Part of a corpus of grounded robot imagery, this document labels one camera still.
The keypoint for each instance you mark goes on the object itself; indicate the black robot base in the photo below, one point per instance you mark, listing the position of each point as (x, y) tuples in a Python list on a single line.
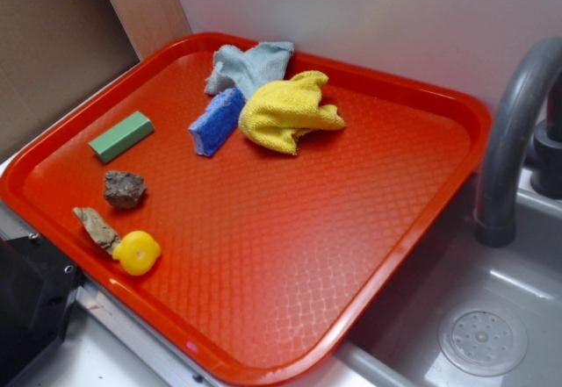
[(38, 289)]

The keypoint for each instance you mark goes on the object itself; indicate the yellow cloth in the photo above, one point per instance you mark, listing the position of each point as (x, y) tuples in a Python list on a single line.
[(281, 112)]

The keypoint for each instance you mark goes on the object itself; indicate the light blue cloth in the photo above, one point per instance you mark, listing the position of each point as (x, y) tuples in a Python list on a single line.
[(248, 70)]

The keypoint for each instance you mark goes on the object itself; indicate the red plastic tray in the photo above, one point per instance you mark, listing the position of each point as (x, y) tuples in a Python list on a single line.
[(267, 259)]

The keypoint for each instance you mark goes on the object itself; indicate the blue sponge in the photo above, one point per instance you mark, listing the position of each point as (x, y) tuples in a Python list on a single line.
[(212, 128)]

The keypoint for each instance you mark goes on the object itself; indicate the green rectangular block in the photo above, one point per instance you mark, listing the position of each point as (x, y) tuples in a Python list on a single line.
[(125, 134)]

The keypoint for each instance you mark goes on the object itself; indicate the brown rock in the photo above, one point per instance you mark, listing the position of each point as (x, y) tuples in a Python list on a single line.
[(123, 190)]

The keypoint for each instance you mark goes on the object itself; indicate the yellow plastic toy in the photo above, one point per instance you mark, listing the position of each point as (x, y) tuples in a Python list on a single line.
[(137, 253)]

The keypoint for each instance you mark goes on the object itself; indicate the tan wood piece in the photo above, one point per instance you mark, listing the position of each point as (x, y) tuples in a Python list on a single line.
[(97, 228)]

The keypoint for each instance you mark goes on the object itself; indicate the grey plastic sink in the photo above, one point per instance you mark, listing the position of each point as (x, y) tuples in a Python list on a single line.
[(395, 342)]

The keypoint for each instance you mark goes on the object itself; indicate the sink drain strainer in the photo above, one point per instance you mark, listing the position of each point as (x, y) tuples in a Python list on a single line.
[(483, 339)]

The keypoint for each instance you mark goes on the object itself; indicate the brown cardboard panel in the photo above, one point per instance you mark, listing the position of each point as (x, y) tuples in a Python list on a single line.
[(57, 53)]

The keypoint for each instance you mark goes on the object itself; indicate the grey sink faucet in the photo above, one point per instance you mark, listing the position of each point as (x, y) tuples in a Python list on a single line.
[(528, 121)]

